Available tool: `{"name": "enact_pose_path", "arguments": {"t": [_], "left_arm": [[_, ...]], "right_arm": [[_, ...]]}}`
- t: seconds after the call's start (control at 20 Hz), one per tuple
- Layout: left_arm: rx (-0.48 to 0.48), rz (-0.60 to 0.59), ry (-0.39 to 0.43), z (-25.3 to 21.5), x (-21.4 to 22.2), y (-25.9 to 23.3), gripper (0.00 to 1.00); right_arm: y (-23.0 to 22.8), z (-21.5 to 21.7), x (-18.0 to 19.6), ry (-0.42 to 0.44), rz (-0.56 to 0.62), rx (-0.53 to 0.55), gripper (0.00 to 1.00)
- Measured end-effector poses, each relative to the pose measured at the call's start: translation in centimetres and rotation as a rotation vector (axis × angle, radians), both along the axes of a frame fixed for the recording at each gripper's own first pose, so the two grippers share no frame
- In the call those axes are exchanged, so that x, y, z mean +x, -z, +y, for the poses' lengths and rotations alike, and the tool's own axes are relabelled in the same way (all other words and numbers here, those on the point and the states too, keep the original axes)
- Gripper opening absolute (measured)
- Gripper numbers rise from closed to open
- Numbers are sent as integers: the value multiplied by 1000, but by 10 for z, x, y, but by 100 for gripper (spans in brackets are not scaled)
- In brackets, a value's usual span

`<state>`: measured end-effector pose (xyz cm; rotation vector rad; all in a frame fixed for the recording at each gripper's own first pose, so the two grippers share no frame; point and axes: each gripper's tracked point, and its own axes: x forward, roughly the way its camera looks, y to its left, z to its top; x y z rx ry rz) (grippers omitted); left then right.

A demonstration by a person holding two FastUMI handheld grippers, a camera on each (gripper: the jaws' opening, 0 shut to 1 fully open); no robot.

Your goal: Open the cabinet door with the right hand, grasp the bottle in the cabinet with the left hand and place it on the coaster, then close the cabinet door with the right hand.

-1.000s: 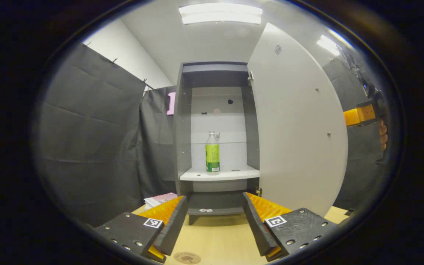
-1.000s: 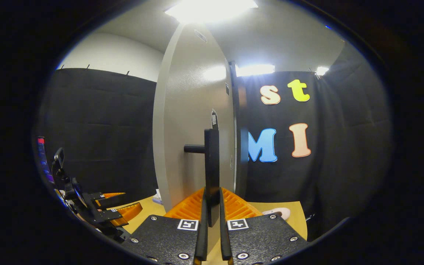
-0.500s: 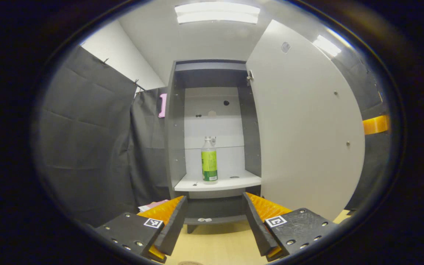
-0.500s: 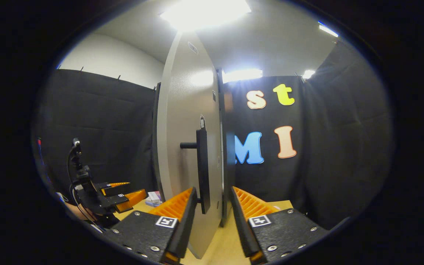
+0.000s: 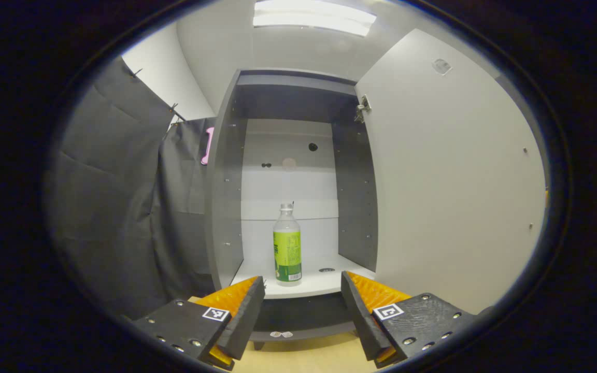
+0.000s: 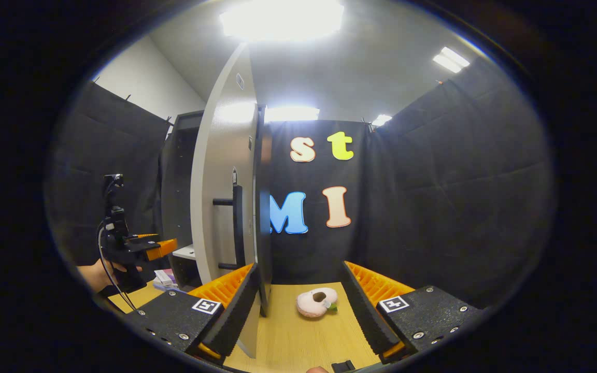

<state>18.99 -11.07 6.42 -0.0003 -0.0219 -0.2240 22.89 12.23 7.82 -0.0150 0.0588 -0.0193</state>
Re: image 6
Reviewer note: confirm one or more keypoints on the small black clip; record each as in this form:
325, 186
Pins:
342, 367

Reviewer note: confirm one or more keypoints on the blue book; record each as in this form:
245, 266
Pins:
164, 286

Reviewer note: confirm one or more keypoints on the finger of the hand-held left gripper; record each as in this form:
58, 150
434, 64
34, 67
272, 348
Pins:
145, 237
162, 249

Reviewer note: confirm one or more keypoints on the pink plush slipper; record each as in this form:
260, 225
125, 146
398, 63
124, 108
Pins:
315, 303

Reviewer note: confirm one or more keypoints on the ceiling light panel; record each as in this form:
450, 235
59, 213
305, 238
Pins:
381, 120
292, 114
283, 20
451, 59

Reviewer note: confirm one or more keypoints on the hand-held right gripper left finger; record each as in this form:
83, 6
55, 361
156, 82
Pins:
239, 316

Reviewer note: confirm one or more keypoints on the pink book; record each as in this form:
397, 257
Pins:
165, 276

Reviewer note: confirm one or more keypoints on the black backdrop cloth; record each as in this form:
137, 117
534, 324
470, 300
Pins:
433, 207

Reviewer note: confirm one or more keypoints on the white cabinet door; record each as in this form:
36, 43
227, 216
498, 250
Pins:
223, 155

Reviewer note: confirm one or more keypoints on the dark grey cabinet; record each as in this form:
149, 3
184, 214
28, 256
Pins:
176, 197

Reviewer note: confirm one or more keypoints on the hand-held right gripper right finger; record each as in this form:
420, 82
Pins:
363, 316

